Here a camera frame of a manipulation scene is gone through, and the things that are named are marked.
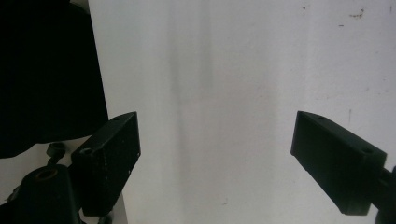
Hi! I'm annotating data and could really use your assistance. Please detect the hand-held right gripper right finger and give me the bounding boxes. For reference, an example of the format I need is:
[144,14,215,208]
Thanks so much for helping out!
[290,110,388,217]

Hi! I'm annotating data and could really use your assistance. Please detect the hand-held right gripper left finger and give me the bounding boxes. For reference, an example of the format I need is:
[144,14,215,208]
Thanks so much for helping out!
[70,111,142,217]

